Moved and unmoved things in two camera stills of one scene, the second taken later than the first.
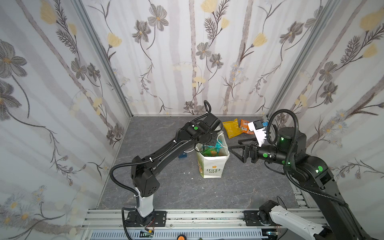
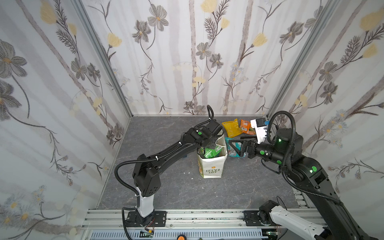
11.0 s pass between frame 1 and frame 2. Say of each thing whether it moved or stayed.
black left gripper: stayed
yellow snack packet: stayed
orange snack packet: stayed
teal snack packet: moved
